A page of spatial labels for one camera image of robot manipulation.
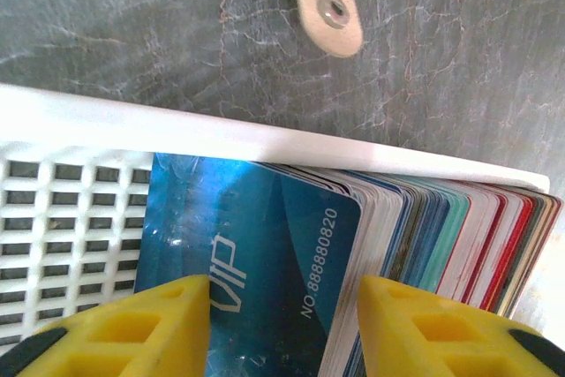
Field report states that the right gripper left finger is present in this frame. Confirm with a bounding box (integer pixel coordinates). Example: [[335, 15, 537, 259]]
[[0, 274, 211, 377]]

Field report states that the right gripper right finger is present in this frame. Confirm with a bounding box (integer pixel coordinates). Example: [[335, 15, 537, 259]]
[[356, 274, 565, 377]]

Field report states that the stack of credit cards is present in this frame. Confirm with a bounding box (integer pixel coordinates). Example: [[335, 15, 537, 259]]
[[255, 162, 564, 377]]

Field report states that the blue VIP card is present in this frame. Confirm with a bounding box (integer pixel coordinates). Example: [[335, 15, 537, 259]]
[[132, 152, 363, 377]]

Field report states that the white plastic basket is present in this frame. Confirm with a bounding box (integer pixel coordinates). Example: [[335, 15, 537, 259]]
[[0, 83, 565, 377]]

